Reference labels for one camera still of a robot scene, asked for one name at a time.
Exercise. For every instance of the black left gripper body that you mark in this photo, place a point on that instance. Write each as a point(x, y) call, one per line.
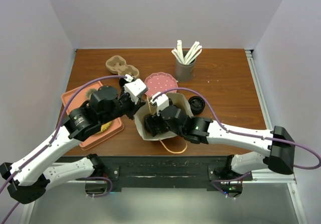
point(125, 105)

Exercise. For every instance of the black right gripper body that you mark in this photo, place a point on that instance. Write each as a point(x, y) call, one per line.
point(152, 120)

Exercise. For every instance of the stack of black cups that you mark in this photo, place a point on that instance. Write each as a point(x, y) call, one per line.
point(122, 82)

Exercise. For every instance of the beige paper takeout bag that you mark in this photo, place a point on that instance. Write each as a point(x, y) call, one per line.
point(180, 101)

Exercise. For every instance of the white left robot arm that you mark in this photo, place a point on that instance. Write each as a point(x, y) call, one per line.
point(29, 178)

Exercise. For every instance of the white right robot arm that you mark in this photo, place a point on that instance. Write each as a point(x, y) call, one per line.
point(268, 149)

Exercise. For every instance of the yellow green woven coaster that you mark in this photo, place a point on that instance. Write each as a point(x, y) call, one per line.
point(104, 127)

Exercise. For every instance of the small grey woven coaster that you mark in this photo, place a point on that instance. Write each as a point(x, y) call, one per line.
point(89, 92)

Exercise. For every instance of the pink polka dot plate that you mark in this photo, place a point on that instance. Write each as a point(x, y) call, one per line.
point(159, 82)

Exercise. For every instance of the grey straw holder cup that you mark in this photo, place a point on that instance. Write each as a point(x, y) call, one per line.
point(184, 73)

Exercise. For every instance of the white paper straw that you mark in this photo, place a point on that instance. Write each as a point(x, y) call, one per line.
point(192, 53)
point(180, 51)
point(177, 56)

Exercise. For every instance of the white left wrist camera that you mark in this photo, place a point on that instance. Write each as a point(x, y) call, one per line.
point(135, 87)

